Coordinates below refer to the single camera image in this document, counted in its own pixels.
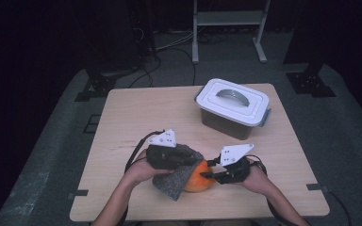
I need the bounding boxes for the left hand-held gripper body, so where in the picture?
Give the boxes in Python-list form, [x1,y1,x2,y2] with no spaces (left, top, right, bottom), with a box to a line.
[145,128,183,170]

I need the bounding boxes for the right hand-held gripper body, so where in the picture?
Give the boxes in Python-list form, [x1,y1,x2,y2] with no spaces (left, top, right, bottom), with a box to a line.
[215,143,255,186]

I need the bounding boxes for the orange plush toy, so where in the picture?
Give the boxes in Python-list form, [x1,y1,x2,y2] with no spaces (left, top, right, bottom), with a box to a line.
[182,158,217,193]

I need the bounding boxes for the grey cloth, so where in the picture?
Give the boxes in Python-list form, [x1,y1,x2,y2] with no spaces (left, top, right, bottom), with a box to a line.
[152,143,205,202]

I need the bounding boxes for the clear grey storage box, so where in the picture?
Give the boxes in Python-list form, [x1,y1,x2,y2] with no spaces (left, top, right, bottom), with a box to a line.
[194,88,272,141]

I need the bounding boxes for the person's right hand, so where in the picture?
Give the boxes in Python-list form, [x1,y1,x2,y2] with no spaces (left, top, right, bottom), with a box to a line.
[239,163,276,196]

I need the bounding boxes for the person's left hand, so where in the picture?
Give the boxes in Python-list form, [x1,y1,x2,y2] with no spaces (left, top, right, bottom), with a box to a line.
[123,150,174,186]

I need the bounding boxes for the black floor tape marking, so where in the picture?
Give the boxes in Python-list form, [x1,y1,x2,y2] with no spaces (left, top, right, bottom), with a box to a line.
[83,114,102,135]

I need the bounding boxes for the black tape strip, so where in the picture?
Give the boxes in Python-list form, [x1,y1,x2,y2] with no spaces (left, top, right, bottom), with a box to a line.
[67,188,89,201]
[305,183,329,193]

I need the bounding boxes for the black stand base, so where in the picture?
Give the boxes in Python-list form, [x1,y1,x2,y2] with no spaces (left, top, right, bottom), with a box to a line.
[74,67,118,103]
[286,60,337,98]

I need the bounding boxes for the dark equipment stand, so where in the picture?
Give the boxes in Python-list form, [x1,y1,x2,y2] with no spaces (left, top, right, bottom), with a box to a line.
[128,0,158,62]

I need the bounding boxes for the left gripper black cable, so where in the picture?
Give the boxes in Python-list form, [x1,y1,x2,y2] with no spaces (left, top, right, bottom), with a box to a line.
[116,130,166,226]

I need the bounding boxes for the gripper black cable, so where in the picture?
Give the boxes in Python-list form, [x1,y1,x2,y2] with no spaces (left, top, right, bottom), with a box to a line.
[116,130,166,226]
[244,153,296,226]

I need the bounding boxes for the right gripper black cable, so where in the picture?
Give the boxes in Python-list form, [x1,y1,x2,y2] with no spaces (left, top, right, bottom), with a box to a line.
[244,153,296,226]

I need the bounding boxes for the thin black floor cable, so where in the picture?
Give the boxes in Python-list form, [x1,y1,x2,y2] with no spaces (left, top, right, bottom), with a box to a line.
[326,187,353,226]

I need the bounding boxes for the pale floor cables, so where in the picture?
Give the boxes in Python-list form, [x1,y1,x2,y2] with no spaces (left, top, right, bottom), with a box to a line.
[154,30,196,52]

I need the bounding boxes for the white metal table frame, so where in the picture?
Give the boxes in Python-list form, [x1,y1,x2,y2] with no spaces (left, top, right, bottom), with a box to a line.
[191,0,272,65]

